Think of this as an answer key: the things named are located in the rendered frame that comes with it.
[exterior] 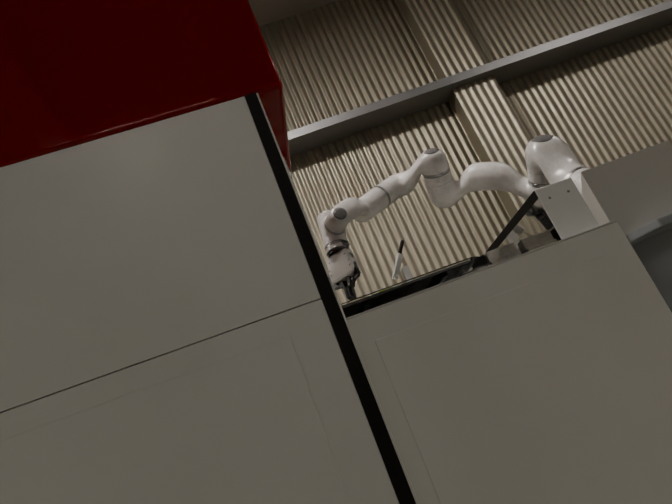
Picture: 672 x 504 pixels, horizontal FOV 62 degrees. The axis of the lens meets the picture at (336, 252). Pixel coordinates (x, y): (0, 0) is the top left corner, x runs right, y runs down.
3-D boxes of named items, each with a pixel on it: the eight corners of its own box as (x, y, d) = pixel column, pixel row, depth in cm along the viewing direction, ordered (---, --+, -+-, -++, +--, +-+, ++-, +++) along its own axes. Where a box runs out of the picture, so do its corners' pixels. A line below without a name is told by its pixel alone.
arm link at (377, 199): (399, 185, 197) (341, 227, 182) (386, 211, 211) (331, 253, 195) (381, 169, 200) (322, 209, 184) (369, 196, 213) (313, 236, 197)
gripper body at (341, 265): (356, 247, 191) (364, 275, 185) (334, 261, 195) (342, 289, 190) (342, 241, 185) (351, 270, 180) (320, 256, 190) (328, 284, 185)
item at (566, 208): (565, 244, 119) (534, 189, 123) (491, 310, 170) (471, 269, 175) (603, 230, 120) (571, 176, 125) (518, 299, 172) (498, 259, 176)
